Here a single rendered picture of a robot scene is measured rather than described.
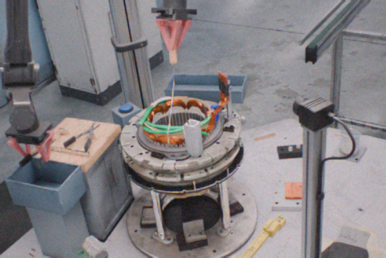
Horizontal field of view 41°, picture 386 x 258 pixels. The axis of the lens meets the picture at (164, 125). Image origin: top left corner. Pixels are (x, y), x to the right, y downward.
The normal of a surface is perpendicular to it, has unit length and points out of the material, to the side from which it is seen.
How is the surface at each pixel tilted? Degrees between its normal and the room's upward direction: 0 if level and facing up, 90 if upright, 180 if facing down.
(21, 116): 91
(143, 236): 0
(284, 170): 0
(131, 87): 90
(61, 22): 90
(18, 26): 96
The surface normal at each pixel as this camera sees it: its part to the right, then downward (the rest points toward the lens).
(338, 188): -0.13, -0.84
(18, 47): 0.29, 0.58
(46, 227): -0.41, 0.54
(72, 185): 0.90, 0.12
